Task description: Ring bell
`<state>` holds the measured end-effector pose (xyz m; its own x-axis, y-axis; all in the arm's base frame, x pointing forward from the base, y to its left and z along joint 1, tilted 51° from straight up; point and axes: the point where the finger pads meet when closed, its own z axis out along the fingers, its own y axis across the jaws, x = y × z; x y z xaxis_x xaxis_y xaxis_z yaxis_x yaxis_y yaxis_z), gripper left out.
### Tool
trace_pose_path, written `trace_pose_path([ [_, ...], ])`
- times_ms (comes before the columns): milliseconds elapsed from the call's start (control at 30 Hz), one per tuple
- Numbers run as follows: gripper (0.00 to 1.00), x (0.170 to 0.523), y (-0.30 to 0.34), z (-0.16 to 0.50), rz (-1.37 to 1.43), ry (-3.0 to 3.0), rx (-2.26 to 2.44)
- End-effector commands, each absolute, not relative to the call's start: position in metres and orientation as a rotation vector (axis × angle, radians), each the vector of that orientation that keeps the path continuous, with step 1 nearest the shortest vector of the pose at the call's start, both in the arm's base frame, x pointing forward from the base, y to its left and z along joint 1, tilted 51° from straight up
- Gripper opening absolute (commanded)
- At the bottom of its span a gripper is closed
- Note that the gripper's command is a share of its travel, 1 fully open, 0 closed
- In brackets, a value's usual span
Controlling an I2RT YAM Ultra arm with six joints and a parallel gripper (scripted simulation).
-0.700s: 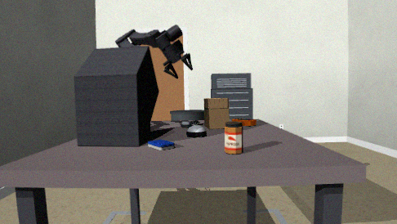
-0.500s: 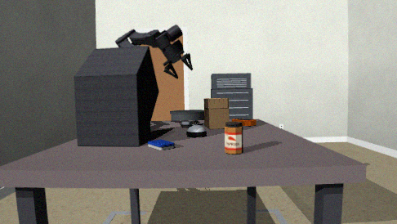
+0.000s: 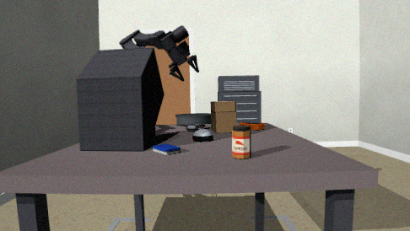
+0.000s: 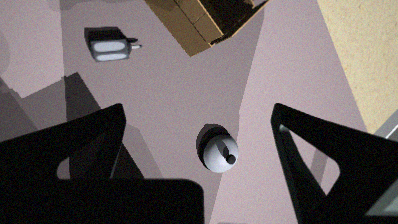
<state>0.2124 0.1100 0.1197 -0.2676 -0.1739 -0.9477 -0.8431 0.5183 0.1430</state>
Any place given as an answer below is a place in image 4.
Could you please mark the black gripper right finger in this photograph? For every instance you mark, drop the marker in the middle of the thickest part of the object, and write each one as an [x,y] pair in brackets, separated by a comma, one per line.
[367,187]

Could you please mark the brown cardboard box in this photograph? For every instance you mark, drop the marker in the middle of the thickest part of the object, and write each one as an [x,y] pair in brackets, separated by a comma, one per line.
[194,31]

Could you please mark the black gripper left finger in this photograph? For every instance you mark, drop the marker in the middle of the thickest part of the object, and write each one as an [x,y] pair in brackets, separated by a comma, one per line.
[37,155]

